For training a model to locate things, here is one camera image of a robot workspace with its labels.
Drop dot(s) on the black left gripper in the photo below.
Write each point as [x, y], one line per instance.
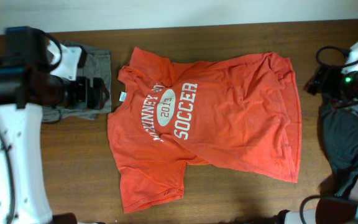
[99, 100]

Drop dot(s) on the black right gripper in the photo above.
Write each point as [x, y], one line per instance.
[323, 81]

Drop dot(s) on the orange t-shirt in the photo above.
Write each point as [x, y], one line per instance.
[241, 114]

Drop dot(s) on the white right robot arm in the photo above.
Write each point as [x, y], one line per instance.
[330, 208]

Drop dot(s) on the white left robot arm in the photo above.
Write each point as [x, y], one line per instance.
[36, 72]

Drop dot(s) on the dark blue clothes pile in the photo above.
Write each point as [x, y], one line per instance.
[338, 133]

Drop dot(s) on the folded grey pants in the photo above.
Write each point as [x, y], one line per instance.
[89, 68]

